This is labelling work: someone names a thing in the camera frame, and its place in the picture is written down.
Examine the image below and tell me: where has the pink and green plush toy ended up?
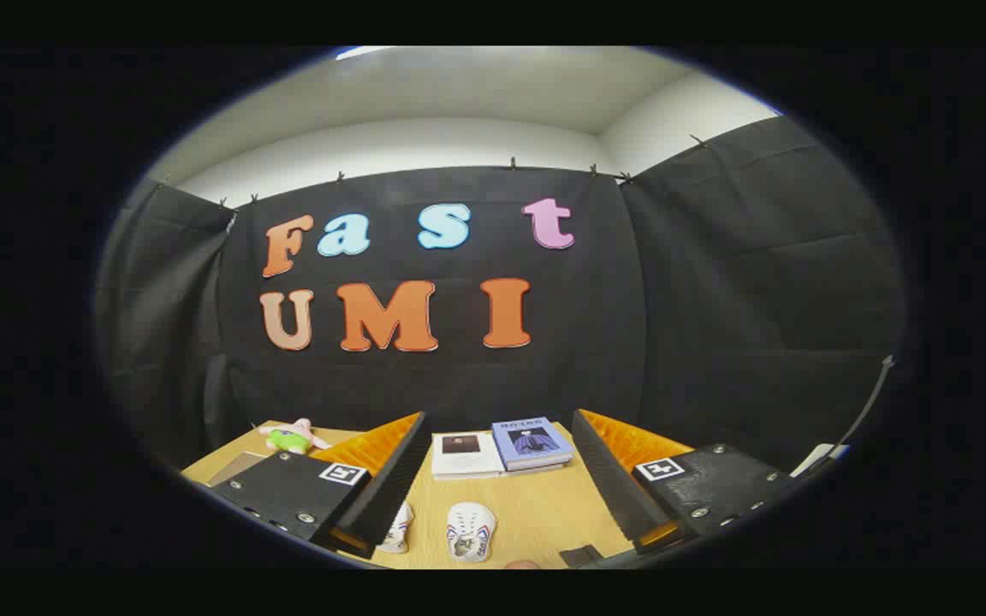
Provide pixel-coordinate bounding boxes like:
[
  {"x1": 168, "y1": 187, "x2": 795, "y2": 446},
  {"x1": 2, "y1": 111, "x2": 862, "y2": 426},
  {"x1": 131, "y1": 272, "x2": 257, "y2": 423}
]
[{"x1": 258, "y1": 418, "x2": 331, "y2": 455}]

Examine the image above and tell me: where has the beige fabric storage box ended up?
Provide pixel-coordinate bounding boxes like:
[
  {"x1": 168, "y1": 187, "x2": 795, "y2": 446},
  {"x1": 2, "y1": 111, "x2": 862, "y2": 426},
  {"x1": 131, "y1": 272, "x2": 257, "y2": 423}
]
[{"x1": 207, "y1": 451, "x2": 270, "y2": 489}]

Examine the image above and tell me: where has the blue cover book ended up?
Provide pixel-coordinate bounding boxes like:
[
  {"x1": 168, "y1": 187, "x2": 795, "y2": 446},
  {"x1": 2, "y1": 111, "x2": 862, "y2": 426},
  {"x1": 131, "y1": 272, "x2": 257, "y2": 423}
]
[{"x1": 491, "y1": 417, "x2": 575, "y2": 470}]

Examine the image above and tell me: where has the white shoe with stripes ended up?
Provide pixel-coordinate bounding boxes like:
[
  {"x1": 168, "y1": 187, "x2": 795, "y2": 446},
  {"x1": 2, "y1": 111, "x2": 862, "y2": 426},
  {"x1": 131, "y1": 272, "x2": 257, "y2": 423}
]
[
  {"x1": 446, "y1": 502, "x2": 498, "y2": 563},
  {"x1": 376, "y1": 502, "x2": 415, "y2": 554}
]

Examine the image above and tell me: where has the white book with dark photo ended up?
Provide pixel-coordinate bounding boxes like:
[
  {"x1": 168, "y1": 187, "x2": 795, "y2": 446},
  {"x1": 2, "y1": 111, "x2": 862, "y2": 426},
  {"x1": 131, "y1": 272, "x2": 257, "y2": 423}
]
[{"x1": 431, "y1": 430, "x2": 508, "y2": 481}]

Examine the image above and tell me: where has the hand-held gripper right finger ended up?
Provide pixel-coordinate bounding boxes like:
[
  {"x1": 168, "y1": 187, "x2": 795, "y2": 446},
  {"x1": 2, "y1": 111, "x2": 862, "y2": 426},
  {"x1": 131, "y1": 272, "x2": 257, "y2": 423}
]
[{"x1": 572, "y1": 408, "x2": 802, "y2": 556}]

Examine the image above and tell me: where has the black backdrop cloth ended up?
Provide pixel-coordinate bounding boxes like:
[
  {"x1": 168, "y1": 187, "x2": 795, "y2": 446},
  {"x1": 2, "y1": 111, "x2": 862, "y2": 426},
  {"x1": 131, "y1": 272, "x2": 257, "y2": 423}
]
[{"x1": 95, "y1": 115, "x2": 906, "y2": 473}]

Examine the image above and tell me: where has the thin grey cable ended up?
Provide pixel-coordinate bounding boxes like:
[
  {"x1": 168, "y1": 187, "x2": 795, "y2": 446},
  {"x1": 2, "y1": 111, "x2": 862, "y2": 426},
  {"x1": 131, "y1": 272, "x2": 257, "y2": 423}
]
[{"x1": 834, "y1": 355, "x2": 896, "y2": 452}]

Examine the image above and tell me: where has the grey paperback book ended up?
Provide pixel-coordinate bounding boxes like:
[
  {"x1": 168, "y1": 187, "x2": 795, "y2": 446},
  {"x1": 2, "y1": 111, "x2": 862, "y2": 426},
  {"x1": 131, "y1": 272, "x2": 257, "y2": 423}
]
[{"x1": 503, "y1": 458, "x2": 575, "y2": 476}]

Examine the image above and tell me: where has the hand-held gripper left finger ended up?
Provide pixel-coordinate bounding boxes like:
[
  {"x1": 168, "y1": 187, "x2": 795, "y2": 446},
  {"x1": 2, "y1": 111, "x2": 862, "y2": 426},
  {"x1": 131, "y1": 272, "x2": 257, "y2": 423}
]
[{"x1": 209, "y1": 412, "x2": 432, "y2": 561}]

